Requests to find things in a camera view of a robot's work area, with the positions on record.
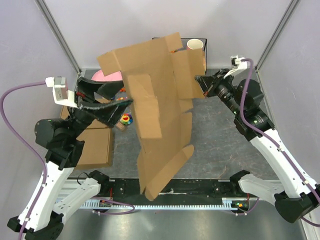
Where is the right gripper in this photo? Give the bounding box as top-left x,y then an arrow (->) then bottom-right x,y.
196,68 -> 243,117

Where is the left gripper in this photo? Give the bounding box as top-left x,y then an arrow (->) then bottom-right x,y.
67,75 -> 135,139

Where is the brown cardboard box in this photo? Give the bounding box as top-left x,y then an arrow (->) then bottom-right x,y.
97,32 -> 205,201

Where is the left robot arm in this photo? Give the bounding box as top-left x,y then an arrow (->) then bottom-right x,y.
7,76 -> 132,240

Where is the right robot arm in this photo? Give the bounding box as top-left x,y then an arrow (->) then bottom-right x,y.
195,69 -> 320,223

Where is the folded flat cardboard box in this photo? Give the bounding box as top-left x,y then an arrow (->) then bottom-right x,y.
75,112 -> 114,170

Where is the pink plastic plate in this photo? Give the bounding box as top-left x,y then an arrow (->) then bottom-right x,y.
91,70 -> 123,82

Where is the sunflower toy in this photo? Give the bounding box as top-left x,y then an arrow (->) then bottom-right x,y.
119,113 -> 133,126

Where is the pink ceramic mug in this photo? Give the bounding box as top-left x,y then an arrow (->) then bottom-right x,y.
186,38 -> 204,50

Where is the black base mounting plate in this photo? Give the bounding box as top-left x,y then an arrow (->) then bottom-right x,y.
96,178 -> 248,200

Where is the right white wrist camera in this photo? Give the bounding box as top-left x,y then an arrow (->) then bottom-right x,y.
223,55 -> 250,79

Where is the black wire shelf rack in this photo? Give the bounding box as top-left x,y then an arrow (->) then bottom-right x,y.
151,37 -> 208,73

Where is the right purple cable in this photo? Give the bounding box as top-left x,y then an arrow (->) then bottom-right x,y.
238,58 -> 320,228

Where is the purple cable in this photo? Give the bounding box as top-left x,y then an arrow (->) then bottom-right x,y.
0,81 -> 49,240
238,58 -> 320,228

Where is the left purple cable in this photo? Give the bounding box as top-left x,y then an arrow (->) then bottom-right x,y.
0,81 -> 49,240

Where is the grey slotted cable duct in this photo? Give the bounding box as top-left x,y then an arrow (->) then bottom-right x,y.
79,198 -> 249,211

